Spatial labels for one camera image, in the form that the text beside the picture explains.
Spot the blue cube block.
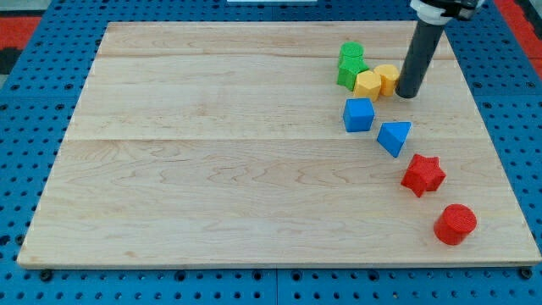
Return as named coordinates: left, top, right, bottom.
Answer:
left=343, top=97, right=375, bottom=132

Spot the yellow cylinder block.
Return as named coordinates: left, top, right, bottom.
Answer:
left=373, top=64, right=400, bottom=97

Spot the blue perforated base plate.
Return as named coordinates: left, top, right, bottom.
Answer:
left=1, top=0, right=541, bottom=304

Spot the green star block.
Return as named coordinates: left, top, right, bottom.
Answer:
left=336, top=57, right=369, bottom=91

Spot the yellow hexagon block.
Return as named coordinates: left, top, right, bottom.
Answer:
left=353, top=70, right=381, bottom=102

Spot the grey cylindrical pointer rod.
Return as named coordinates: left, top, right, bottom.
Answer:
left=395, top=20, right=445, bottom=98

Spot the blue triangle block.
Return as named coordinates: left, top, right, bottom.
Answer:
left=377, top=121, right=412, bottom=158

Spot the green cylinder block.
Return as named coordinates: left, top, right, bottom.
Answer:
left=338, top=42, right=364, bottom=65

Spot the red cylinder block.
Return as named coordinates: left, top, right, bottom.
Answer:
left=433, top=203, right=478, bottom=246

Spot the red star block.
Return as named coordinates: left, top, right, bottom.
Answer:
left=401, top=153, right=446, bottom=197

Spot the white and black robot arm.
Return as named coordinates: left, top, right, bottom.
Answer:
left=410, top=0, right=485, bottom=25

